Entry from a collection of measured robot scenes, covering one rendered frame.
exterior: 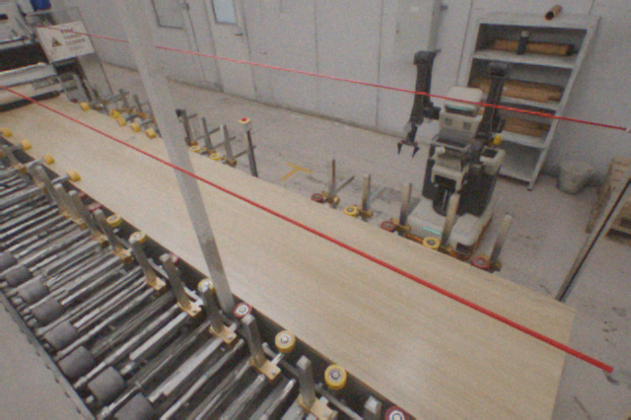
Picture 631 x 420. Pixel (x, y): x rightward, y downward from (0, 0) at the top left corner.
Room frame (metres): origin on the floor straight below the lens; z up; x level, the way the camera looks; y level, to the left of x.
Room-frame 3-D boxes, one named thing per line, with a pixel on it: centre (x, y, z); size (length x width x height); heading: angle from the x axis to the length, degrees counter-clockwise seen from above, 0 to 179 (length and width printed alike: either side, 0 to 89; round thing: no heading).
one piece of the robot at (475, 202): (2.46, -1.21, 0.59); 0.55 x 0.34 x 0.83; 50
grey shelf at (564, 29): (3.38, -2.04, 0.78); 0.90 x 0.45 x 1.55; 50
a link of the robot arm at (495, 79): (1.89, -1.02, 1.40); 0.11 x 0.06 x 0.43; 50
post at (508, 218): (1.22, -0.88, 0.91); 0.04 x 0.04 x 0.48; 50
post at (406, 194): (1.54, -0.49, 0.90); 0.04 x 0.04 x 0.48; 50
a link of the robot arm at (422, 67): (2.18, -0.70, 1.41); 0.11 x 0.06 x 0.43; 50
